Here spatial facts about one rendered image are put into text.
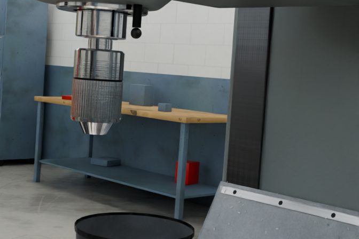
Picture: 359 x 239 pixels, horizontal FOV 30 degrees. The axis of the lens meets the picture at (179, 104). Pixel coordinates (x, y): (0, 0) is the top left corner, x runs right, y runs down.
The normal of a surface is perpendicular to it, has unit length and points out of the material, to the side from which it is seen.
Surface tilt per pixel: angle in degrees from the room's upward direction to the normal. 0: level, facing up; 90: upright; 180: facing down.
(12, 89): 90
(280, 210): 63
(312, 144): 90
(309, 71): 90
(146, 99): 90
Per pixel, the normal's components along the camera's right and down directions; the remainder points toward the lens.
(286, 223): -0.60, -0.47
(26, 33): 0.70, 0.08
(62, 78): -0.71, -0.01
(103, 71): 0.29, 0.07
